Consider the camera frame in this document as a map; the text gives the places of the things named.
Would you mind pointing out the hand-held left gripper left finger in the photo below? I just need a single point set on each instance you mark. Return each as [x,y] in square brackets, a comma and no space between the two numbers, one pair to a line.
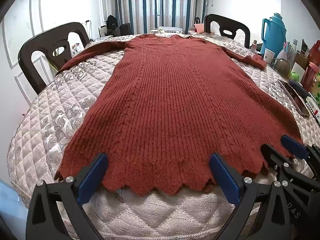
[92,178]

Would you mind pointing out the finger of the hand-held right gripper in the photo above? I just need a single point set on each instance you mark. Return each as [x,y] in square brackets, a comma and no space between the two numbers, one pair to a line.
[273,157]
[293,146]

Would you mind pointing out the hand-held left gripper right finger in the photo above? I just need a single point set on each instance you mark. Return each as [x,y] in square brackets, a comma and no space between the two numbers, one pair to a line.
[225,180]

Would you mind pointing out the rust red knitted sweater dress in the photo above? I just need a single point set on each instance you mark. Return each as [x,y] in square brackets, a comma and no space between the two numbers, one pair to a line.
[170,110]

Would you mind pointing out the white box with red label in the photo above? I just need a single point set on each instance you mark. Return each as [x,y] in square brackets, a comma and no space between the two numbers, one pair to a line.
[314,106]

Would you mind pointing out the smartphone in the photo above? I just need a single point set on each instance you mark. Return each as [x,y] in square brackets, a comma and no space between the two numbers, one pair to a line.
[293,97]

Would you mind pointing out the dark blue folded umbrella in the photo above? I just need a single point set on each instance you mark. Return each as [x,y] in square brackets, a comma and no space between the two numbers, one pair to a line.
[297,86]

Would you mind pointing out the beige quilted table cover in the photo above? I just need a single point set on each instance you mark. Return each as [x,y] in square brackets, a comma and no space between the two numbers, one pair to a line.
[50,130]

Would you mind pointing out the yellow leaf-print bag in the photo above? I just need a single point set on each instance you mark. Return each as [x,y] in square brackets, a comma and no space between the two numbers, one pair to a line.
[316,85]

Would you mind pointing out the green apple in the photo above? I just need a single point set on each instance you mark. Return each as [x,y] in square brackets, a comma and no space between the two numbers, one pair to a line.
[294,77]

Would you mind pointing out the red tumbler bottle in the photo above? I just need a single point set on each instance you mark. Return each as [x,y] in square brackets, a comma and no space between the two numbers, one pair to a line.
[308,76]

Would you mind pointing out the glass jar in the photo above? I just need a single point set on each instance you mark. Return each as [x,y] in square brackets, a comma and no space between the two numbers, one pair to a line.
[282,67]

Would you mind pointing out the light blue object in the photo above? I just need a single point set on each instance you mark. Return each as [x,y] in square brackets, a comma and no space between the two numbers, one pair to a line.
[12,205]

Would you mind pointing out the white patterned cup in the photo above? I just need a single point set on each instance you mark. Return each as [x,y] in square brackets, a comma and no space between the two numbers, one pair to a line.
[269,56]

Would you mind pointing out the red gift bag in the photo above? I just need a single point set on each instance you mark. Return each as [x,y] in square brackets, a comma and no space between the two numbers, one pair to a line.
[315,52]

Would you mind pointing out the blue thermos jug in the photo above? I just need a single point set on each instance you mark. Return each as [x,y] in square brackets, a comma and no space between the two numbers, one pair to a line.
[275,35]

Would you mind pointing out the green potted plant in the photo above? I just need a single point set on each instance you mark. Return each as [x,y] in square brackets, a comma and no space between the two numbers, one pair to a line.
[56,55]

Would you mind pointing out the pink pillow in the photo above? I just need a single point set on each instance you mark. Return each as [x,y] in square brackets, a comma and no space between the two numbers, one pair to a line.
[199,28]

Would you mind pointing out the black floor heater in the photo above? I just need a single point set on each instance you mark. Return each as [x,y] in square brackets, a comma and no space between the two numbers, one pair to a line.
[125,29]

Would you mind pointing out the black backpack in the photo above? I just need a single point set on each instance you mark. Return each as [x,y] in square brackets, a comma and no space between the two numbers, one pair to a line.
[112,25]

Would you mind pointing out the blue striped curtains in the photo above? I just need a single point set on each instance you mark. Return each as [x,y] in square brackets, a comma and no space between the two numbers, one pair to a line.
[150,5]

